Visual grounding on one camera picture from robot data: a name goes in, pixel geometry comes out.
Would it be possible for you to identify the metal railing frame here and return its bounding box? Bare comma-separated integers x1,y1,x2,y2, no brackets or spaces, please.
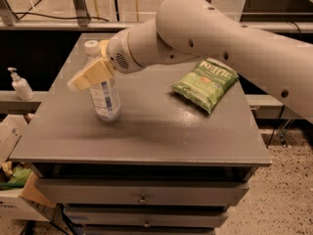
0,0,313,34

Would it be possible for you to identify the black cable on floor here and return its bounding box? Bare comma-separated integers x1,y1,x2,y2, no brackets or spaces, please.
13,11,110,23

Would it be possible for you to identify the cardboard box with trash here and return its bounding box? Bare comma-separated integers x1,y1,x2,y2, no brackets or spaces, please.
0,115,55,221

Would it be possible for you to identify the bottom grey drawer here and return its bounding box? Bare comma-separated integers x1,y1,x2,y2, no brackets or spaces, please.
83,226,216,235

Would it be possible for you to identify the middle grey drawer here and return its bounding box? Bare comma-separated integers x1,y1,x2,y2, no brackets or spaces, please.
65,207,228,228

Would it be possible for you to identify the green chip bag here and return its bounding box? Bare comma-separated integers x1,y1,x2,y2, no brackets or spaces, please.
171,60,239,114

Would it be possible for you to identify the grey drawer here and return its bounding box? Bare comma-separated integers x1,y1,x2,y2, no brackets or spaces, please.
35,179,249,206
83,226,216,235
65,207,228,228

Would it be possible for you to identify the grey drawer cabinet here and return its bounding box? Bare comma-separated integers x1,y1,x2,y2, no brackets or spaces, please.
9,32,272,235

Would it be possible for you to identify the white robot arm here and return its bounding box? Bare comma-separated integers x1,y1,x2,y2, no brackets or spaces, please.
67,0,313,122

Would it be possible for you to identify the top grey drawer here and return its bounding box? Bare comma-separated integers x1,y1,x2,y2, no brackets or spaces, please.
35,179,249,206

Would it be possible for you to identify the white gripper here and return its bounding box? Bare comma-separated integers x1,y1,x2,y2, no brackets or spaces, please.
67,27,145,92

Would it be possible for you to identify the white pump dispenser bottle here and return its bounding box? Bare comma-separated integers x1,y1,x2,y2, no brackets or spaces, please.
8,68,34,101

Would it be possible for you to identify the blue label plastic water bottle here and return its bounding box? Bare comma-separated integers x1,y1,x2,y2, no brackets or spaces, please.
84,40,121,121

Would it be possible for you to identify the green crumpled wrapper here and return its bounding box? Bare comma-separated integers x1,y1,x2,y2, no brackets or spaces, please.
0,165,31,190

